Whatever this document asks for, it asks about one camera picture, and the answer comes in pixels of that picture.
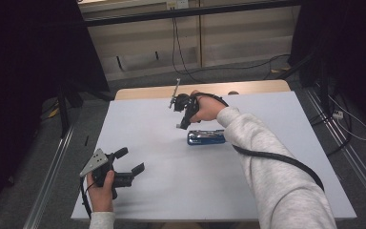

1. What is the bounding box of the white wall outlet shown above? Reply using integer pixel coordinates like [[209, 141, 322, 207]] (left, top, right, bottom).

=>
[[166, 0, 190, 10]]

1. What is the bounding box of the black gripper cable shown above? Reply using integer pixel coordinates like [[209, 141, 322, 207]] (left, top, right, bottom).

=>
[[79, 176, 93, 220], [197, 92, 326, 192]]

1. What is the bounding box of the person's left hand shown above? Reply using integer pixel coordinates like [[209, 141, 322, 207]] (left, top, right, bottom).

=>
[[86, 169, 115, 214]]

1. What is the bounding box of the black horizontal bar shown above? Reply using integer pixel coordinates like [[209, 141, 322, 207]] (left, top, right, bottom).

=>
[[81, 0, 301, 29]]

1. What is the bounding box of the white cable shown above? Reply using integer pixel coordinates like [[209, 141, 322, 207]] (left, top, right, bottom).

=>
[[328, 94, 366, 142]]

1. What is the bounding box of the black floor cable bundle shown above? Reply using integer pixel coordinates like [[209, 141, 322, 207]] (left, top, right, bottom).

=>
[[309, 92, 353, 157]]

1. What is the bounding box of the black curtain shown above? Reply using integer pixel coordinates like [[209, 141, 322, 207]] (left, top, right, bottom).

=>
[[288, 0, 366, 136], [0, 0, 111, 225]]

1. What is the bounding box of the blue and silver case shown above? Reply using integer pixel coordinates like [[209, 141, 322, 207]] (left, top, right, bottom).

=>
[[186, 128, 227, 147]]

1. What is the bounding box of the black hanging cable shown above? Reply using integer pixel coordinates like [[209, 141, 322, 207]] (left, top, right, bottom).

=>
[[171, 16, 202, 84]]

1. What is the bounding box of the black stand leg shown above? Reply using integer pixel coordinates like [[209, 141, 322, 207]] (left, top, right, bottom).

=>
[[56, 85, 84, 139], [278, 52, 330, 106]]

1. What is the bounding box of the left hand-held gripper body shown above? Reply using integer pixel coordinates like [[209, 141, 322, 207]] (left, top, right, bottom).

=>
[[79, 147, 134, 200]]

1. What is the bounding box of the person's right hand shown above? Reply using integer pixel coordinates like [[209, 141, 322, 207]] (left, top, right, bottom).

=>
[[189, 90, 229, 124]]

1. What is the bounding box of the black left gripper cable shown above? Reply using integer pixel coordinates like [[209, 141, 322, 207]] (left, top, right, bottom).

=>
[[79, 176, 93, 220]]

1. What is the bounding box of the metal floor rail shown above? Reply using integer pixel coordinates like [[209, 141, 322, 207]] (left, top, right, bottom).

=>
[[23, 126, 74, 229], [304, 88, 366, 218]]

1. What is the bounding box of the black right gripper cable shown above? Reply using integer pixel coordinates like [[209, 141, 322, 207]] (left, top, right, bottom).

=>
[[197, 92, 326, 192]]

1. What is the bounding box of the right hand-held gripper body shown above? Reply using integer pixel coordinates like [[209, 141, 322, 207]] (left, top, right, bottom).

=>
[[168, 77, 200, 113]]

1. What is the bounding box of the yellow floor tape piece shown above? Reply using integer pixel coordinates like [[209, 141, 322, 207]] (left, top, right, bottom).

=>
[[270, 65, 291, 74], [47, 106, 60, 119]]

